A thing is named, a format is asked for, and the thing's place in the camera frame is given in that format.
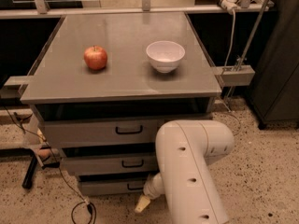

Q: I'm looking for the dark cabinet on right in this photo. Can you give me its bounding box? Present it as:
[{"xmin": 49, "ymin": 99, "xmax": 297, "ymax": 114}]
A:
[{"xmin": 246, "ymin": 0, "xmax": 299, "ymax": 130}]

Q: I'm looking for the white power strip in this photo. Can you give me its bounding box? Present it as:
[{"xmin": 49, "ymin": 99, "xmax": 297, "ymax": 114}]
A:
[{"xmin": 208, "ymin": 0, "xmax": 241, "ymax": 15}]

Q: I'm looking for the white bowl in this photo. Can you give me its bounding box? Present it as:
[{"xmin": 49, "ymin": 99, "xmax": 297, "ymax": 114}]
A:
[{"xmin": 146, "ymin": 41, "xmax": 186, "ymax": 74}]

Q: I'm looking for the black floor cable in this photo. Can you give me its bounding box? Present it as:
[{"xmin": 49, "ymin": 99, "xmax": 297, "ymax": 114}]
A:
[{"xmin": 0, "ymin": 103, "xmax": 97, "ymax": 224}]

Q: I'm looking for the grey drawer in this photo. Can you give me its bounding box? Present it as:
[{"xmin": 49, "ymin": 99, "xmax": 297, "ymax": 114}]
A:
[
  {"xmin": 78, "ymin": 172, "xmax": 149, "ymax": 196},
  {"xmin": 62, "ymin": 153, "xmax": 158, "ymax": 175},
  {"xmin": 38, "ymin": 113, "xmax": 214, "ymax": 148}
]

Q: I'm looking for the grey metal rail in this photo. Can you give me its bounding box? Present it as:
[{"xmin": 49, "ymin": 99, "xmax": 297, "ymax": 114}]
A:
[{"xmin": 0, "ymin": 3, "xmax": 275, "ymax": 20}]

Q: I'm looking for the black bar on floor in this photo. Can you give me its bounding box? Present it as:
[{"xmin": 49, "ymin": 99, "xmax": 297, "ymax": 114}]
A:
[{"xmin": 22, "ymin": 156, "xmax": 37, "ymax": 189}]

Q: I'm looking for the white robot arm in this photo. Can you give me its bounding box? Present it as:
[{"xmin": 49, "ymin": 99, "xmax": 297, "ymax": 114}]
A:
[{"xmin": 135, "ymin": 120, "xmax": 235, "ymax": 224}]

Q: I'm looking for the grey top drawer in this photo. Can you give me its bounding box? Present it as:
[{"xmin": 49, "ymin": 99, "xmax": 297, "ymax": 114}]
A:
[{"xmin": 38, "ymin": 113, "xmax": 214, "ymax": 148}]

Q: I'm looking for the grey bottom drawer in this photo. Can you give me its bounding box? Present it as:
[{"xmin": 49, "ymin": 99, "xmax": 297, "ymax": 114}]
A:
[{"xmin": 78, "ymin": 172, "xmax": 149, "ymax": 196}]

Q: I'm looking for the grey metal side bracket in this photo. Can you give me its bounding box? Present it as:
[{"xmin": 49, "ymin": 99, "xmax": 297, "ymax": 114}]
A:
[{"xmin": 212, "ymin": 65, "xmax": 255, "ymax": 87}]

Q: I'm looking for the grey middle drawer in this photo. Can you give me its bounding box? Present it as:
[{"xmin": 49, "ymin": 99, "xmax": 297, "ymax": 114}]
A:
[{"xmin": 62, "ymin": 153, "xmax": 158, "ymax": 175}]

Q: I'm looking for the grey drawer cabinet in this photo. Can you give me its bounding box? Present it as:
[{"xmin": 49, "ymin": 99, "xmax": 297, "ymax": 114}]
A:
[{"xmin": 20, "ymin": 11, "xmax": 222, "ymax": 198}]

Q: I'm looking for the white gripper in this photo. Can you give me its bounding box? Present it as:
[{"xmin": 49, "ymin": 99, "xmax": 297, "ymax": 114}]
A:
[{"xmin": 135, "ymin": 179, "xmax": 158, "ymax": 213}]

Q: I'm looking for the red apple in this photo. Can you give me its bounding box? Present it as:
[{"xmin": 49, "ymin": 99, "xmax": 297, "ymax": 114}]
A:
[{"xmin": 83, "ymin": 46, "xmax": 107, "ymax": 71}]

